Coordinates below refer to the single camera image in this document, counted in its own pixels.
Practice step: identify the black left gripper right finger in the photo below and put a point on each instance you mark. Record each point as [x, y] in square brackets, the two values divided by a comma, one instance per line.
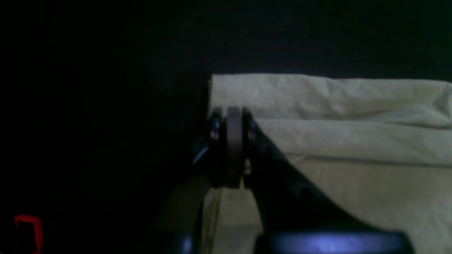
[296, 216]

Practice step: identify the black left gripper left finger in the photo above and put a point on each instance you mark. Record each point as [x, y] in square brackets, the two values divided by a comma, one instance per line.
[208, 163]

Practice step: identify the light green T-shirt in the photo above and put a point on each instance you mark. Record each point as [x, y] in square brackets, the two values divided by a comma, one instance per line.
[380, 148]

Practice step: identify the red black clamp right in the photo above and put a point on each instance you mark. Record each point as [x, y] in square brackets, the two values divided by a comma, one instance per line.
[29, 234]

